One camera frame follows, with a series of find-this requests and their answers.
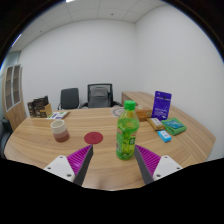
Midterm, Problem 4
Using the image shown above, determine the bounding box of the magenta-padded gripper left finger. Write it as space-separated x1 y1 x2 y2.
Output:
43 143 95 187

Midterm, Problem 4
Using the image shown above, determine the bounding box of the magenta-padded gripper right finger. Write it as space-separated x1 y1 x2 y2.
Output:
133 144 184 186

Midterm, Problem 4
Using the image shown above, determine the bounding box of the green drink bottle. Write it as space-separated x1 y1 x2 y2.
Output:
115 99 141 161

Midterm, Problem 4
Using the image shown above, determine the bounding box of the small light blue box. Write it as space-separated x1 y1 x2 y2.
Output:
156 129 173 143

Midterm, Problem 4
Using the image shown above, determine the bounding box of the white and brown cup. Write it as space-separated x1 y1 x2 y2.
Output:
50 119 71 143

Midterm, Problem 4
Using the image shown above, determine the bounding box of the flat round red coaster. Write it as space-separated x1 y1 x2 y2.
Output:
83 131 104 145

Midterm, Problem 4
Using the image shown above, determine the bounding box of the green folded cloth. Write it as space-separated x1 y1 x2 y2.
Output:
161 117 187 136

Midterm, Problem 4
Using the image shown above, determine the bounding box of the small tan box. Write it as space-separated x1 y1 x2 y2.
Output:
146 117 166 131

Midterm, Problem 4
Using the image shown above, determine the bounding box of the white printed leaflet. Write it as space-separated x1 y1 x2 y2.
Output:
46 110 70 120

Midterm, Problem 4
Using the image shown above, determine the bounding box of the brown cardboard box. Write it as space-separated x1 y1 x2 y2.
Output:
134 105 153 122

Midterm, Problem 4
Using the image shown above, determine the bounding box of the purple upright package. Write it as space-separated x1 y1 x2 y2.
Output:
151 90 173 121

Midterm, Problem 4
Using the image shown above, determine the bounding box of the cardboard box of dark packets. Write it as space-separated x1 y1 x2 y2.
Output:
27 95 53 118

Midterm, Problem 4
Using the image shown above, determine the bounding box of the black sofa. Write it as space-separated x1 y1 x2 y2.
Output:
0 118 14 159

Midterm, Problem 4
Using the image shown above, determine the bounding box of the dark grey office chair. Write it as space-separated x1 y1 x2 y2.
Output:
57 87 81 111

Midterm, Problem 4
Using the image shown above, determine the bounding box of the white sheet with round print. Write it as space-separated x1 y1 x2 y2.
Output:
110 106 126 118

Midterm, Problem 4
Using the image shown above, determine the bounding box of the wooden side desk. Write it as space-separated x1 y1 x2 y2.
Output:
121 91 157 108

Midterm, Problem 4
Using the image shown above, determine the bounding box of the wooden shelf unit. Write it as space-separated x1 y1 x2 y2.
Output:
2 63 28 131

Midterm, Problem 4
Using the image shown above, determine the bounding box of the black mesh office chair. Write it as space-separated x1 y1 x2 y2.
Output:
79 83 123 109

